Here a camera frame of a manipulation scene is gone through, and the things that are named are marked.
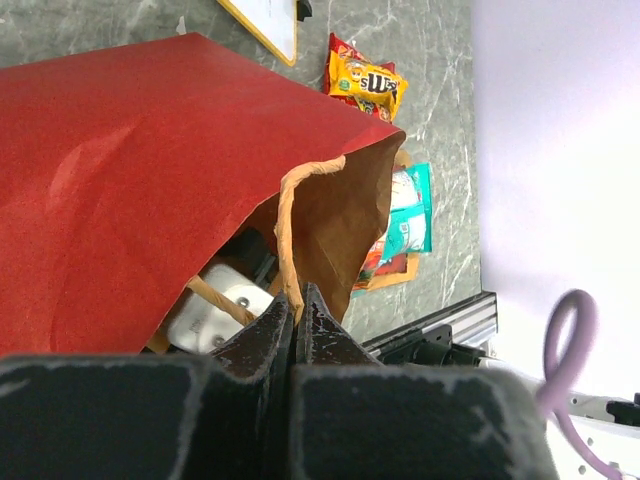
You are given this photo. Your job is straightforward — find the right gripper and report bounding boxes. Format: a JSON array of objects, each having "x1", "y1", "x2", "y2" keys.
[{"x1": 219, "y1": 227, "x2": 278, "y2": 288}]

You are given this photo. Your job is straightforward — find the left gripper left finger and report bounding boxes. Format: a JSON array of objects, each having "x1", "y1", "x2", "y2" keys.
[{"x1": 212, "y1": 292, "x2": 293, "y2": 382}]

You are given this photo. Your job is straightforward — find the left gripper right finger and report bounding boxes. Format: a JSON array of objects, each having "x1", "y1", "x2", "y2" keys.
[{"x1": 295, "y1": 283, "x2": 383, "y2": 368}]

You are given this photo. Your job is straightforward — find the red Doritos bag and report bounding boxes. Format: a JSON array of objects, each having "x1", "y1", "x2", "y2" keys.
[{"x1": 352, "y1": 237, "x2": 419, "y2": 293}]

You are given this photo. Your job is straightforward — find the teal snack packet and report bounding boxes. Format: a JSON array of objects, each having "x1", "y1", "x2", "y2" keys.
[{"x1": 381, "y1": 163, "x2": 432, "y2": 261}]

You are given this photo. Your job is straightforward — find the red paper bag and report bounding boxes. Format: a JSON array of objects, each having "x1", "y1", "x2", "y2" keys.
[{"x1": 1, "y1": 34, "x2": 406, "y2": 355}]

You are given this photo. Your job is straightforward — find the yellow M&M's packet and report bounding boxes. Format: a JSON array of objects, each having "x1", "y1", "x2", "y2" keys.
[{"x1": 329, "y1": 57, "x2": 409, "y2": 123}]

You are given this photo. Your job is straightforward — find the red KitKat packet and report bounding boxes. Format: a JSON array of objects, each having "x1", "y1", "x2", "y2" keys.
[{"x1": 323, "y1": 33, "x2": 397, "y2": 120}]

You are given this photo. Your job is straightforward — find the gold crispy snack bag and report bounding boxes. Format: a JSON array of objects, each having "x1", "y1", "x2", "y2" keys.
[{"x1": 353, "y1": 150, "x2": 432, "y2": 294}]

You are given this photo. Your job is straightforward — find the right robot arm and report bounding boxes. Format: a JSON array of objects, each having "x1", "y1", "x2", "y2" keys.
[{"x1": 363, "y1": 290, "x2": 639, "y2": 479}]

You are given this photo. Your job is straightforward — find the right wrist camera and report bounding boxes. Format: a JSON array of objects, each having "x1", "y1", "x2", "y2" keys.
[{"x1": 167, "y1": 264, "x2": 273, "y2": 354}]

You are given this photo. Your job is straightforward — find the aluminium frame rail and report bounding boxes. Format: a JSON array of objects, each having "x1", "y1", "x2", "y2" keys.
[{"x1": 362, "y1": 292, "x2": 498, "y2": 366}]

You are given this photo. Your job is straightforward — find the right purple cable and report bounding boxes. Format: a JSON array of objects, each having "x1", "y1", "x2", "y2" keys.
[{"x1": 534, "y1": 288, "x2": 626, "y2": 480}]

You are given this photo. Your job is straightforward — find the small whiteboard yellow frame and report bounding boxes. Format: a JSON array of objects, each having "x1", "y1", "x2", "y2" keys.
[{"x1": 218, "y1": 0, "x2": 303, "y2": 67}]

